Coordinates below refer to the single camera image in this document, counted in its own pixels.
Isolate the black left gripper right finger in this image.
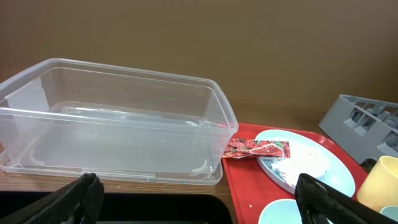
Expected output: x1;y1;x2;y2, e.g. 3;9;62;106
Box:
295;173;397;224

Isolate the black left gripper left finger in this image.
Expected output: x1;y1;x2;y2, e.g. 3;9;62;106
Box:
1;173;104;224

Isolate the light blue plate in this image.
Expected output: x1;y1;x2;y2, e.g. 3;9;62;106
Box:
256;129;356;197

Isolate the light blue rice bowl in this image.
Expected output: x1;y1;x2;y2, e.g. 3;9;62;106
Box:
258;199;302;224

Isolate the white napkin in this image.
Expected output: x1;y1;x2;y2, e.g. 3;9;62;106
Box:
271;146;330;187

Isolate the yellow plastic cup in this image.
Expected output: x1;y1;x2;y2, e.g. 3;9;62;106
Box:
356;156;397;212

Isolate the mint green bowl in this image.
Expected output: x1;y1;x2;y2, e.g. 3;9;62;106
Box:
380;205;398;222

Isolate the red snack wrapper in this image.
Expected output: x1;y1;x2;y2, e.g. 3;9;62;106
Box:
223;138;290;159

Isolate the black food waste tray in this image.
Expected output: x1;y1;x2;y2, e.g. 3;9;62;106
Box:
1;191;232;224

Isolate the grey dishwasher rack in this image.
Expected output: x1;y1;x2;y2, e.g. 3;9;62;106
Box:
319;95;397;164

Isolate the clear plastic waste bin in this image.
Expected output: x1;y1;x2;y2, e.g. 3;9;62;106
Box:
1;58;239;185

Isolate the red serving tray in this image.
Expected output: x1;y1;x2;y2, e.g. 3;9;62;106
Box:
223;129;368;223

